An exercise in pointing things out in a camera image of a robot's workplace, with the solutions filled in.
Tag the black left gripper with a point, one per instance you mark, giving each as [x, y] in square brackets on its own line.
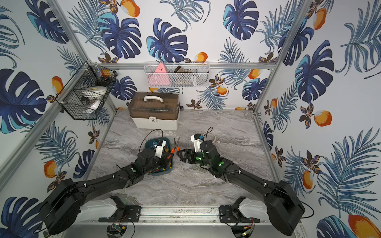
[162, 160]

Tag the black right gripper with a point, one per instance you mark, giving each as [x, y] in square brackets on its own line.
[190, 152]

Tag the orange long-nose pliers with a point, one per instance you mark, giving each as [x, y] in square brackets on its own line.
[175, 148]

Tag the teal plastic storage tray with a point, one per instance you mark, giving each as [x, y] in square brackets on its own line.
[167, 149]

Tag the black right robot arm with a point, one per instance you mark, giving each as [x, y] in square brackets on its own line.
[284, 208]

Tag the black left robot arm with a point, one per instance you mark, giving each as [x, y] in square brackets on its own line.
[61, 208]

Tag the white masking tape roll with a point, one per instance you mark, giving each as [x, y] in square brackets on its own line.
[209, 136]

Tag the brown and white toolbox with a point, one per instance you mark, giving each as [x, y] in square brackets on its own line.
[151, 110]

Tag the pink triangle item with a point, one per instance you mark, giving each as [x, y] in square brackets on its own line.
[159, 78]

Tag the white item in black basket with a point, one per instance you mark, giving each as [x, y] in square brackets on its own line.
[92, 97]

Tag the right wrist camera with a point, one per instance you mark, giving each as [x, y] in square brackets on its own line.
[197, 139]

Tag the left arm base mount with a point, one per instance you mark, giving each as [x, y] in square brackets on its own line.
[124, 213]

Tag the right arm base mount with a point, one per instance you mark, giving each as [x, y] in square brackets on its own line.
[232, 214]

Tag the white wire wall basket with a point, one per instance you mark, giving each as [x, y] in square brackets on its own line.
[182, 74]

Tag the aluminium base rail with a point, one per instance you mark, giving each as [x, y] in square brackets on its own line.
[153, 214]

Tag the black wire wall basket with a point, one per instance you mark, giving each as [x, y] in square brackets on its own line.
[88, 75]

